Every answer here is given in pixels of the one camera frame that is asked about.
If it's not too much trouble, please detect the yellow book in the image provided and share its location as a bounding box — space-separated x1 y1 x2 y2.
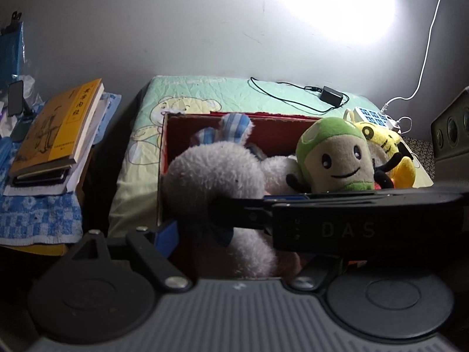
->
8 78 104 178

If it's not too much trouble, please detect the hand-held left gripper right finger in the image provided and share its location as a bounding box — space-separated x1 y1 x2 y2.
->
289 255 346 291

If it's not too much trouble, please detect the black phone on stand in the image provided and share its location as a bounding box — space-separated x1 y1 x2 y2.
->
7 81 33 118

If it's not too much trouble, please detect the white power cable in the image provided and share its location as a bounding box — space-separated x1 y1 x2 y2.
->
379 0 451 114

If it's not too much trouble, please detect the blue plastic bag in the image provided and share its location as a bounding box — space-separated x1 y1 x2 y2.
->
0 20 27 85

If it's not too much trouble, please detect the pinkish white plush rabbit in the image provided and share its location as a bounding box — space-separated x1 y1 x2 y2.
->
262 156 299 195

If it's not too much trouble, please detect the light green printed bed sheet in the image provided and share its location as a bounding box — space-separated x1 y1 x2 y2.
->
108 75 435 239

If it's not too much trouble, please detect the white charger plug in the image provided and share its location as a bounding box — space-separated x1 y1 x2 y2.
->
381 117 404 133

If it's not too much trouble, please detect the black power adapter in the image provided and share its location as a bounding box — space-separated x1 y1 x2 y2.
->
320 86 345 109

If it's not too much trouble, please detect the brown patterned cushion stool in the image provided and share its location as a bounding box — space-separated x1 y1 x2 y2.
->
403 137 435 178

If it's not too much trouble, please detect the green plush toy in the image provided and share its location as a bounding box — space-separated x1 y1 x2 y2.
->
286 116 392 194

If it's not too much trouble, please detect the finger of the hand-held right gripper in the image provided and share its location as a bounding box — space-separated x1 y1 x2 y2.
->
208 197 273 233
263 194 311 203

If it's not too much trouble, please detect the grey box with round holes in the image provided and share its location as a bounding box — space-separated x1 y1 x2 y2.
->
430 86 469 185

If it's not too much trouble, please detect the blue checked towel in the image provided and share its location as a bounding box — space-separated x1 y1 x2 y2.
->
0 92 121 246

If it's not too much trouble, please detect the black notebook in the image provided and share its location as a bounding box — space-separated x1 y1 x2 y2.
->
13 169 71 186

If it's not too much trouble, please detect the cream power strip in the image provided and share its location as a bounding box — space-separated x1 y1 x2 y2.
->
342 106 402 133

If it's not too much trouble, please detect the black adapter cable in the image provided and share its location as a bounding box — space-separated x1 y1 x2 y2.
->
250 77 350 115

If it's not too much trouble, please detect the red cardboard box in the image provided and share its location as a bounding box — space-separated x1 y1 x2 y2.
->
157 111 367 279

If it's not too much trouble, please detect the yellow tiger plush toy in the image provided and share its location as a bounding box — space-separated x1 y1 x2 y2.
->
354 121 416 190

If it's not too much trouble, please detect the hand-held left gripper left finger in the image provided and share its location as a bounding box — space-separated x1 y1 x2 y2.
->
66 220 193 294

